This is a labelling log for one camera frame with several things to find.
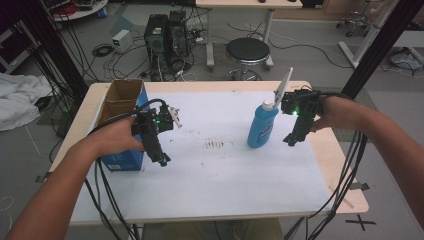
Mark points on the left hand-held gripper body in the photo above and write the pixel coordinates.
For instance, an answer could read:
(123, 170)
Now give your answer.
(156, 121)

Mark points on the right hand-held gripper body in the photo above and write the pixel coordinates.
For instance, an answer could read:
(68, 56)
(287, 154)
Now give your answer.
(301, 101)

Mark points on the blue bottle with white cap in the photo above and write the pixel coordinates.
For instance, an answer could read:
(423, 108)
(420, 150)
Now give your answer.
(261, 128)

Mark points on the person's right hand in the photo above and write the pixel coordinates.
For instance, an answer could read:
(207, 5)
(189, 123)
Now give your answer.
(338, 111)

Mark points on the person's left hand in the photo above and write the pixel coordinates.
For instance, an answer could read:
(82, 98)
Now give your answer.
(115, 138)

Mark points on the blue cardboard box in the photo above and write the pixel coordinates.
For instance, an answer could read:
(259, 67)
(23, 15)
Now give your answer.
(120, 96)

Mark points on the white paper sheet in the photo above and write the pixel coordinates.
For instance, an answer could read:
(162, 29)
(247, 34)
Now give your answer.
(206, 180)

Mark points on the black round stool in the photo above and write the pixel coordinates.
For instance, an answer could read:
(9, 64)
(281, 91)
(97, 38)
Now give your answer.
(247, 50)

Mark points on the black tape strip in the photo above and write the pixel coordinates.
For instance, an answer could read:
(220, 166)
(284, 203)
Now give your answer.
(41, 178)
(359, 186)

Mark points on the black computer tower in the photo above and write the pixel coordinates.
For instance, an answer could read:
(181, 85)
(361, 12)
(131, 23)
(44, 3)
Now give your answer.
(178, 33)
(156, 40)

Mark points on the white stand leg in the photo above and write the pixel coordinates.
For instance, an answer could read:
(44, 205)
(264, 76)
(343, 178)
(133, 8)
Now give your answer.
(366, 43)

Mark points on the small white device box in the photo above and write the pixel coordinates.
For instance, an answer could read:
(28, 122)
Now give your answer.
(121, 40)

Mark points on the office chair base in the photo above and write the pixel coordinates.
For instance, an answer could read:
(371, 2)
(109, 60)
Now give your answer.
(355, 21)

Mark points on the person's legs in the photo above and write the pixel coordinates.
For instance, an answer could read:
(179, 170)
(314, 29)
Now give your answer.
(253, 231)

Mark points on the black tape cross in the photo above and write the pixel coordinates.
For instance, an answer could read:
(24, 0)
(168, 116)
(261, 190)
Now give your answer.
(360, 222)

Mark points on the white desk with legs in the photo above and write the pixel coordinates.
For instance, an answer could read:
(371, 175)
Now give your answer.
(248, 3)

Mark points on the round white table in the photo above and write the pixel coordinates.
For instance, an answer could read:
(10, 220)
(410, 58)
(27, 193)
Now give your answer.
(83, 13)

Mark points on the white cloth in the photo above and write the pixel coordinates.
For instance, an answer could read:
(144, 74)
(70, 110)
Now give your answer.
(16, 100)

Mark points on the black metal frame post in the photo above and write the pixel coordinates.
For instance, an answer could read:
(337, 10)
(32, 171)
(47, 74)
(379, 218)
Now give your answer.
(56, 50)
(383, 43)

